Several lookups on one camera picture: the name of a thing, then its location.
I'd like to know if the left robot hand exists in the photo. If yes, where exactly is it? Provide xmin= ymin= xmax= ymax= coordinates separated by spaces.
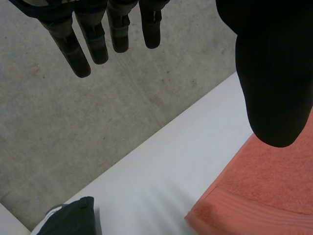
xmin=7 ymin=0 xmax=313 ymax=148

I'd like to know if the dark blue cloth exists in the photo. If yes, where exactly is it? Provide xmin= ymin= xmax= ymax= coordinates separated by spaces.
xmin=35 ymin=196 xmax=95 ymax=235

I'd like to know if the coral towel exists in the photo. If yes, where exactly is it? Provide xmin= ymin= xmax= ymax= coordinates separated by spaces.
xmin=183 ymin=121 xmax=313 ymax=235

